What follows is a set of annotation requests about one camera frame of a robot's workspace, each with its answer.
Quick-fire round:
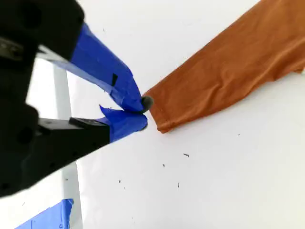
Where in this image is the grey shirt with brown sleeves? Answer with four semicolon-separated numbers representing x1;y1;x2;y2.
144;0;305;134

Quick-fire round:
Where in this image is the grey table edge strip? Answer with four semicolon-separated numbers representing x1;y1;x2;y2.
52;63;83;229

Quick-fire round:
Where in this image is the blue tape strip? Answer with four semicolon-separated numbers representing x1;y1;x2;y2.
14;198;75;229

